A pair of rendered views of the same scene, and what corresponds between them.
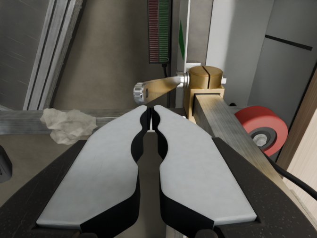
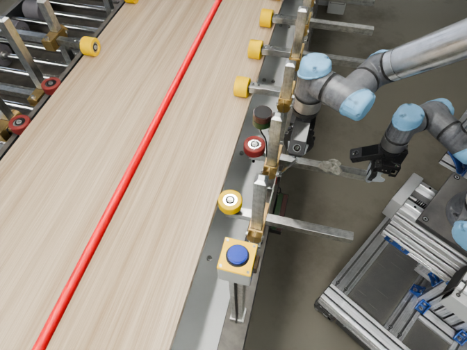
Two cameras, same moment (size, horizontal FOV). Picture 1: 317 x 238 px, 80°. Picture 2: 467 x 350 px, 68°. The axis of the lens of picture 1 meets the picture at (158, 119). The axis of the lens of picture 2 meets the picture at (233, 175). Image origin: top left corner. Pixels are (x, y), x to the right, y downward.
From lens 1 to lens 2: 1.00 m
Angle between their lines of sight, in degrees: 8
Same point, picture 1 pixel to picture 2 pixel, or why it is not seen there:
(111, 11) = (307, 281)
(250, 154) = (272, 142)
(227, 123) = (272, 152)
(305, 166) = (233, 128)
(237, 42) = not seen: hidden behind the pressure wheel
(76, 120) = (326, 167)
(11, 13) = (392, 286)
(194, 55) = not seen: hidden behind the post
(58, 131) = (336, 164)
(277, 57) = not seen: hidden behind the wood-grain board
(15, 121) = (353, 173)
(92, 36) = (331, 266)
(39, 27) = (372, 271)
